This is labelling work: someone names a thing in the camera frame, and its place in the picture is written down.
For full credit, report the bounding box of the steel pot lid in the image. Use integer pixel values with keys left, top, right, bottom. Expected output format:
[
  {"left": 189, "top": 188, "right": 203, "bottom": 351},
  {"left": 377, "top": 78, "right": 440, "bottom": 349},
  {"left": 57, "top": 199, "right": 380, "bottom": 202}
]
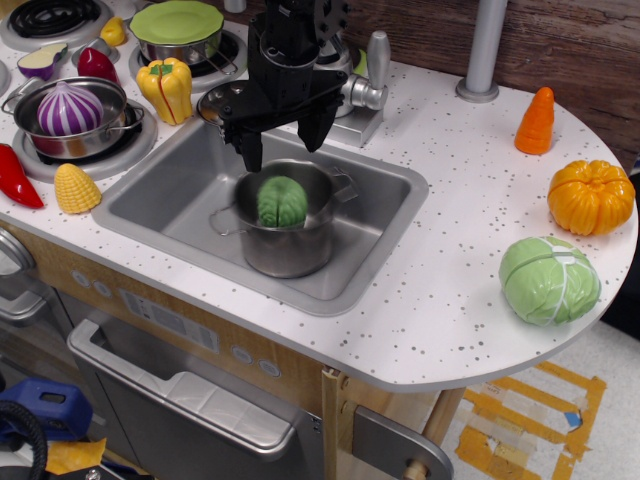
[{"left": 197, "top": 80, "right": 248, "bottom": 128}]

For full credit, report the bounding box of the steel pot on burner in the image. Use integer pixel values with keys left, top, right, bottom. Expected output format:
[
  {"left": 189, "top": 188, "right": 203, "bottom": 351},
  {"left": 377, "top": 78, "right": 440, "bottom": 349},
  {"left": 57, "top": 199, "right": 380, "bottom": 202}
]
[{"left": 1, "top": 77, "right": 144, "bottom": 160}]

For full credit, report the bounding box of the red toy pepper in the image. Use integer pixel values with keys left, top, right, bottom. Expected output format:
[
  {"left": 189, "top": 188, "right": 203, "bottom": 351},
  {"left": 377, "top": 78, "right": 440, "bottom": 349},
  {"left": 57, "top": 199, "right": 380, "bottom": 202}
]
[{"left": 77, "top": 48, "right": 120, "bottom": 84}]

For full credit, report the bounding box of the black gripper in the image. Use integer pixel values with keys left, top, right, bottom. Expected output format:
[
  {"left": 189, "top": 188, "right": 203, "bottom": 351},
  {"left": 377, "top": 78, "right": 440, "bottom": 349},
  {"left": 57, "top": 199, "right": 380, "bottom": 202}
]
[{"left": 221, "top": 12, "right": 347, "bottom": 173}]

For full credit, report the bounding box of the yellow toy bell pepper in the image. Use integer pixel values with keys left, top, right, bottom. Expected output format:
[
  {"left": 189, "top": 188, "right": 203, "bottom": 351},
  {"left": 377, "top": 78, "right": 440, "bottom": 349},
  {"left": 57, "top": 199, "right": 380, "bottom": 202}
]
[{"left": 136, "top": 57, "right": 193, "bottom": 125}]

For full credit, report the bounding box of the green bumpy toy squash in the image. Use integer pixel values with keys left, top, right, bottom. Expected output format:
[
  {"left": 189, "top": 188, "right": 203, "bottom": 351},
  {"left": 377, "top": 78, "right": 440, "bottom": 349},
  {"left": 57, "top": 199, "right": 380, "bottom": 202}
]
[{"left": 256, "top": 176, "right": 308, "bottom": 228}]

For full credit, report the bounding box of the green toy cabbage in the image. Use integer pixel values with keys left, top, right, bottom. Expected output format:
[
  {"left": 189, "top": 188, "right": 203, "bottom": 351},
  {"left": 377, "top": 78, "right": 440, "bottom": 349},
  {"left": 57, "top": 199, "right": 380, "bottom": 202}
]
[{"left": 498, "top": 236, "right": 602, "bottom": 326}]

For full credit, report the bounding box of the steel pot in sink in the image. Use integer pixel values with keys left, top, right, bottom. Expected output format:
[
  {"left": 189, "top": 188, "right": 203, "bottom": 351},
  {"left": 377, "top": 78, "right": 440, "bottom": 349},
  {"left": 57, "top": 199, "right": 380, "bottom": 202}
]
[{"left": 209, "top": 159, "right": 358, "bottom": 279}]

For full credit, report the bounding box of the orange toy pumpkin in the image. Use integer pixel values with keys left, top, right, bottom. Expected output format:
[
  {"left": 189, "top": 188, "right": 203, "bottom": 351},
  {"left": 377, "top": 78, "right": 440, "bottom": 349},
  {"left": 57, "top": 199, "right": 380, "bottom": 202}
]
[{"left": 547, "top": 160, "right": 636, "bottom": 236}]

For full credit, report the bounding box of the blue clamp tool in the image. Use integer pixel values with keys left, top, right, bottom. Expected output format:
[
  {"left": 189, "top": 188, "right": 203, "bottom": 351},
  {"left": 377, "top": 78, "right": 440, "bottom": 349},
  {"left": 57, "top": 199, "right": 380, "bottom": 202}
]
[{"left": 1, "top": 378, "right": 93, "bottom": 441}]

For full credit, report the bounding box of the grey cabinet door panel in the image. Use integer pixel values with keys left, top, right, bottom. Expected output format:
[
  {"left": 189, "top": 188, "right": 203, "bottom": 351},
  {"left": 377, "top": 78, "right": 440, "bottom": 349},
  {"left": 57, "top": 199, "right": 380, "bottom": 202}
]
[{"left": 352, "top": 406, "right": 454, "bottom": 479}]

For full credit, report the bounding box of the green plate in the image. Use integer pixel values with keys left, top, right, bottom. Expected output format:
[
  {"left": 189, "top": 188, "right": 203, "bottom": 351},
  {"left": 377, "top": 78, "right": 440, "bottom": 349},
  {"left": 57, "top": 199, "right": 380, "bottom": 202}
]
[{"left": 130, "top": 1, "right": 224, "bottom": 45}]

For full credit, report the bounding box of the black cable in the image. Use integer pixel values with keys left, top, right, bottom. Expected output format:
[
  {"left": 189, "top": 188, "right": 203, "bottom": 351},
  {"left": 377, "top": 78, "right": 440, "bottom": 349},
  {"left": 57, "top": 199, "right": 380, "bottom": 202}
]
[{"left": 0, "top": 399, "right": 49, "bottom": 480}]

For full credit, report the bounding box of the grey metal pole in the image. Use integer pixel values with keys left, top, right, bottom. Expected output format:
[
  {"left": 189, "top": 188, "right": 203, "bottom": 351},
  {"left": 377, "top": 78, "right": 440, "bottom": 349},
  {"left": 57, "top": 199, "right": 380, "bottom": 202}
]
[{"left": 456, "top": 0, "right": 508, "bottom": 103}]

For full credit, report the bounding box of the steel pan under plate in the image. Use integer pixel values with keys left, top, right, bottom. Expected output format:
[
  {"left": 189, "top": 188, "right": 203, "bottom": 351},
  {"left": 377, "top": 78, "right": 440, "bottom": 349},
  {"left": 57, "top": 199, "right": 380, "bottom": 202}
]
[{"left": 136, "top": 29, "right": 239, "bottom": 76}]

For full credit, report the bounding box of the grey toy oven door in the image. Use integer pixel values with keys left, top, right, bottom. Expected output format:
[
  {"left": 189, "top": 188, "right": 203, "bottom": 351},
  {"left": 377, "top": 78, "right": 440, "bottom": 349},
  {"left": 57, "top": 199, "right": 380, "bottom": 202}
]
[{"left": 67, "top": 319, "right": 324, "bottom": 479}]

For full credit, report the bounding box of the orange toy carrot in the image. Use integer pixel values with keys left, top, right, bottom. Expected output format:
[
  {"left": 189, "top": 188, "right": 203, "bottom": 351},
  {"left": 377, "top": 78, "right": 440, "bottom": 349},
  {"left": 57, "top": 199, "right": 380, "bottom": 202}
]
[{"left": 514, "top": 86, "right": 555, "bottom": 155}]

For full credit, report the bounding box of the red toy chili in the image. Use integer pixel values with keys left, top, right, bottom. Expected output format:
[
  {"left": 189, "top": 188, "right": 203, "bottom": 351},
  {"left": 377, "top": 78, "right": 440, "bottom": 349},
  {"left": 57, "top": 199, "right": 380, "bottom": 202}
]
[{"left": 1, "top": 144, "right": 44, "bottom": 209}]

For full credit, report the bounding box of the grey toy sink basin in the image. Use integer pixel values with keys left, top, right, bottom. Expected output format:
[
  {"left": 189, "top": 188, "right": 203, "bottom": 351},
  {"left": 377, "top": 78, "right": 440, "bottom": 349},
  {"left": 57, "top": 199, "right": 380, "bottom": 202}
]
[{"left": 92, "top": 120, "right": 429, "bottom": 316}]

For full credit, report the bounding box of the top left stove burner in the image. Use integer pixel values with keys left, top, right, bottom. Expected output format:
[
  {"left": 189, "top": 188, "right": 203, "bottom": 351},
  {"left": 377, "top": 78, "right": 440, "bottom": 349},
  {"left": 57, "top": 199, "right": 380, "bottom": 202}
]
[{"left": 1, "top": 0, "right": 113, "bottom": 52}]

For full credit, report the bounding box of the purple toy eggplant half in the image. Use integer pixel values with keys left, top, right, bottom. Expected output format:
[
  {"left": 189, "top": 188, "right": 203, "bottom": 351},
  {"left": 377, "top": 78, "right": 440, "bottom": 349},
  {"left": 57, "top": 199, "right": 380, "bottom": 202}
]
[{"left": 17, "top": 43, "right": 68, "bottom": 81}]

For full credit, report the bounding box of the silver toy faucet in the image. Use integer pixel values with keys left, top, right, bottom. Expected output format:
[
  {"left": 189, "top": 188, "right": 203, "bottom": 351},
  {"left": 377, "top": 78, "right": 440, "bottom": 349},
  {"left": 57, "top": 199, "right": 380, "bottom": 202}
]
[{"left": 313, "top": 31, "right": 391, "bottom": 147}]

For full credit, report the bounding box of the small yellow toy vegetable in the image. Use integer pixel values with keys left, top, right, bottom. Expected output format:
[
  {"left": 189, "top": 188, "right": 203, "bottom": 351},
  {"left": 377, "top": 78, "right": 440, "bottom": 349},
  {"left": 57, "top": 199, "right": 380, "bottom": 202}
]
[{"left": 100, "top": 16, "right": 127, "bottom": 47}]

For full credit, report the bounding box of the yellow toy corn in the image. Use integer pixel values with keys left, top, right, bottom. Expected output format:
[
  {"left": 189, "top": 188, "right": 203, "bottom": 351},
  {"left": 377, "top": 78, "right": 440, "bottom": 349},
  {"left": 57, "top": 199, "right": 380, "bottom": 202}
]
[{"left": 54, "top": 163, "right": 102, "bottom": 214}]

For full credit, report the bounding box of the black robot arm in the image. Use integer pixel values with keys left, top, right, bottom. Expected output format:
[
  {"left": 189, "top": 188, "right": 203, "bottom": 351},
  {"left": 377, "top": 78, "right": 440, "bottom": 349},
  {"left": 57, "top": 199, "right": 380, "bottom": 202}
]
[{"left": 220, "top": 1, "right": 350, "bottom": 173}]

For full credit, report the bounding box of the purple striped toy onion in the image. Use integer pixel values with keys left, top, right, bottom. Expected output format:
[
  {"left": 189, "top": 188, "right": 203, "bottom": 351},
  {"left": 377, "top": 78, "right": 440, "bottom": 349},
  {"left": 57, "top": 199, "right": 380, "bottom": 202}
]
[{"left": 37, "top": 81, "right": 104, "bottom": 136}]

